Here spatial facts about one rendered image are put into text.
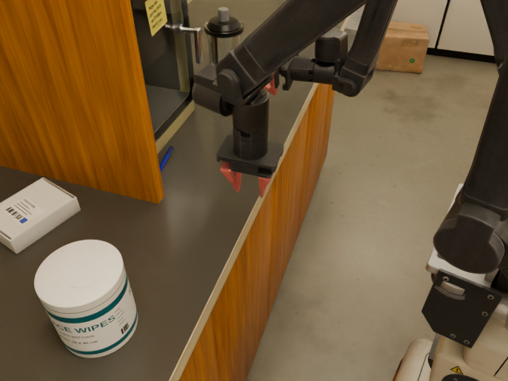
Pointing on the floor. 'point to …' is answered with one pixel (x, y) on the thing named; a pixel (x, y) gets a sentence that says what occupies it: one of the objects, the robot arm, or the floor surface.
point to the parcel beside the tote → (404, 48)
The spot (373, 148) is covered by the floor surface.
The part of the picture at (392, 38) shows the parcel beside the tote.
